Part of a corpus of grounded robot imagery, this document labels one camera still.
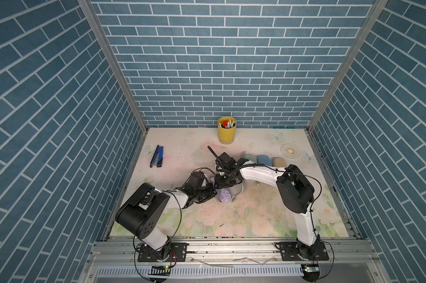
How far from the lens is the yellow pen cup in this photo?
107 cm

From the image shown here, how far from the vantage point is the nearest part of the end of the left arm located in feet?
2.36

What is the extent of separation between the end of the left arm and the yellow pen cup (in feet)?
1.21
